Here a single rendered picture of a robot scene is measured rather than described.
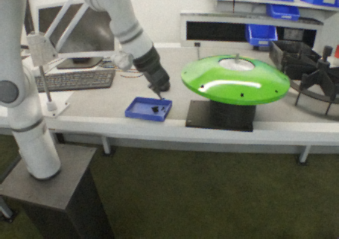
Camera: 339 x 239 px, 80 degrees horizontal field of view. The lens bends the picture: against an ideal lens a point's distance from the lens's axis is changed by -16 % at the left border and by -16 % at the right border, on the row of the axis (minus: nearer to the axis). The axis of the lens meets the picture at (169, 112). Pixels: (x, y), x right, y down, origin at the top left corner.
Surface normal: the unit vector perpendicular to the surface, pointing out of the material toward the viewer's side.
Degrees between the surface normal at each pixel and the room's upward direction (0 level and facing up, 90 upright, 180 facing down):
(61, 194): 0
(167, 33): 90
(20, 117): 18
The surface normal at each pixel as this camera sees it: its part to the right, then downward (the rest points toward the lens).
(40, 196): -0.03, -0.85
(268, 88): 0.15, -0.59
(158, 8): -0.12, 0.52
